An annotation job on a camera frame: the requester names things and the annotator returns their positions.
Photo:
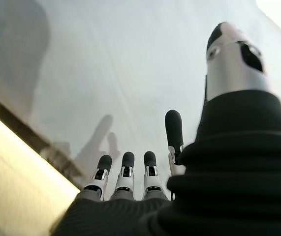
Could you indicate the white duvet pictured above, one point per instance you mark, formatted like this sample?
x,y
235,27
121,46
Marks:
x,y
130,61

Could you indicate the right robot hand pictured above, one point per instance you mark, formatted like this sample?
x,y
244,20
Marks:
x,y
228,184

